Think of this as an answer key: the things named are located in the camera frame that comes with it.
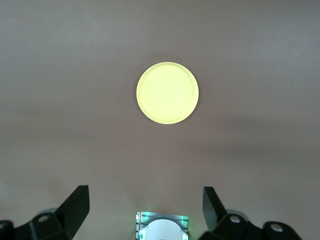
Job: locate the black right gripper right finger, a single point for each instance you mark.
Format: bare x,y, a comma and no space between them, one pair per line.
225,227

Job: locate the yellow round plate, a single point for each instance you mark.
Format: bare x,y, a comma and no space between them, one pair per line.
167,93

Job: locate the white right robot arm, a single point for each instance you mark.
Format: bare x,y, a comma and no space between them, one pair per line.
162,230

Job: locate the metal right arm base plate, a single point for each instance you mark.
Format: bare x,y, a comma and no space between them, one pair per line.
142,217

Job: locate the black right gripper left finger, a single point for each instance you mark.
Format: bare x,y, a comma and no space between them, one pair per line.
67,220

